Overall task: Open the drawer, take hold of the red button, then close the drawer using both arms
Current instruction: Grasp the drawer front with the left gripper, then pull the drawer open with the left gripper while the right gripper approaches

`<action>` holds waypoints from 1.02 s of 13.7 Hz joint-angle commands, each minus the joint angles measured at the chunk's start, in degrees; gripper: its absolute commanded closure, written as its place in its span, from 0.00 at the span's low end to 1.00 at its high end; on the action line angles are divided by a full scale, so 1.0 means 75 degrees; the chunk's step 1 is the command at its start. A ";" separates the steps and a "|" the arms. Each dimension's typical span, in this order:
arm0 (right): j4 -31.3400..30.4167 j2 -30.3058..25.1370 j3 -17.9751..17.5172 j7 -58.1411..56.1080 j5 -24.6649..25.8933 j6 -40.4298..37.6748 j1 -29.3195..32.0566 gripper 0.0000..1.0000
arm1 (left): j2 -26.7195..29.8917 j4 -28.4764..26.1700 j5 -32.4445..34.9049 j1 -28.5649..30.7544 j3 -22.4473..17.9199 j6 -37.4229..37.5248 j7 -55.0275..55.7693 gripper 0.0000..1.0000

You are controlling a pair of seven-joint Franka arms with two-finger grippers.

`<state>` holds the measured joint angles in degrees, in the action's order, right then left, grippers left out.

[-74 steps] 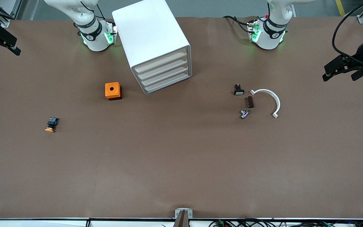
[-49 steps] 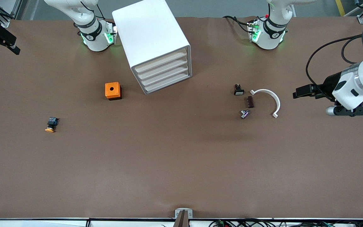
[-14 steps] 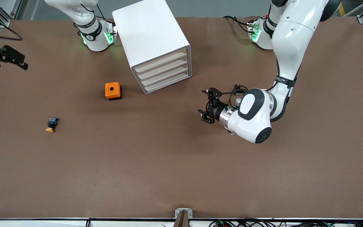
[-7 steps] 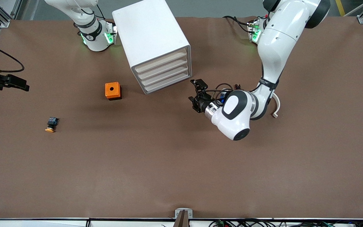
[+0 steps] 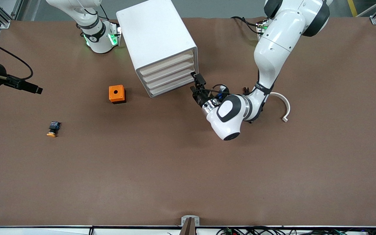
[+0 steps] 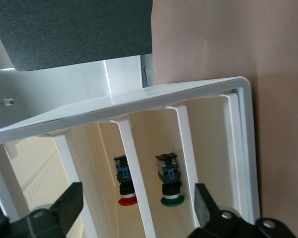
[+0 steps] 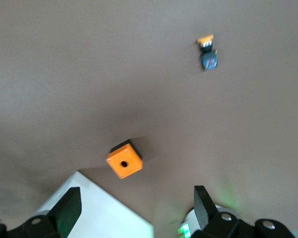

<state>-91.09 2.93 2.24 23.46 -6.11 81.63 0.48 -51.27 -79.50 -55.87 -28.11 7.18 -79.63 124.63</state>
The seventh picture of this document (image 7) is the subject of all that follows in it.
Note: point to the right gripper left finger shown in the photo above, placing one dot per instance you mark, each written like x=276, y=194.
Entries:
x=64, y=213

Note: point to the orange box with hole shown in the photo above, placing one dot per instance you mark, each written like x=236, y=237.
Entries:
x=129, y=156

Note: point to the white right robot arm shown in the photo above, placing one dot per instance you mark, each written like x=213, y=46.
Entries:
x=188, y=218

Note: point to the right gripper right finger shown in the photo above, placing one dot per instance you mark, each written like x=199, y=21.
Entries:
x=206, y=213

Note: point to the yellow cap push button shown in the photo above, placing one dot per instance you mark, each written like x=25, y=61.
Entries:
x=208, y=60

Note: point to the white drawer cabinet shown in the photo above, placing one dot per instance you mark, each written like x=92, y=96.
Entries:
x=101, y=213

